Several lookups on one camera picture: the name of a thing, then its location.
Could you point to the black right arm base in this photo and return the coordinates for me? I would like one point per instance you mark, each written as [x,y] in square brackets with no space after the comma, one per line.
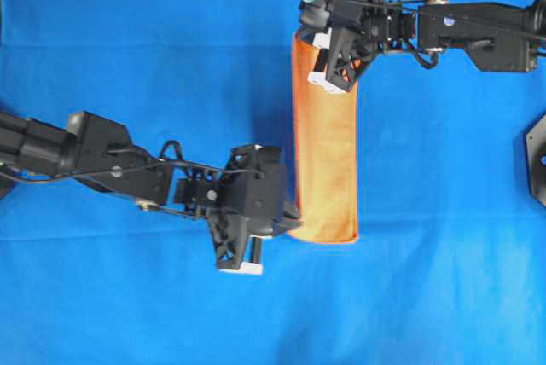
[535,157]

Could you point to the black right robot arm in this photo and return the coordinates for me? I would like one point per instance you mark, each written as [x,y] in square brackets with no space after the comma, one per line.
[497,37]

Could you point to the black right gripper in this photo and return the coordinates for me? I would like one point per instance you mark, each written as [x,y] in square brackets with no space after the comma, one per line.
[358,31]

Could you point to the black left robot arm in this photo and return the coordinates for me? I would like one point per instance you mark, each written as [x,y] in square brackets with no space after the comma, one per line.
[98,153]

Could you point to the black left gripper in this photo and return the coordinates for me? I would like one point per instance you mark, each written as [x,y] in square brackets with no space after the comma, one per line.
[244,199]

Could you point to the blue table cloth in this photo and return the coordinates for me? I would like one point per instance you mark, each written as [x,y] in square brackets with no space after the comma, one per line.
[449,267]

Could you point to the orange towel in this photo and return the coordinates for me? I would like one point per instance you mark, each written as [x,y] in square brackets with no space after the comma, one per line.
[325,150]

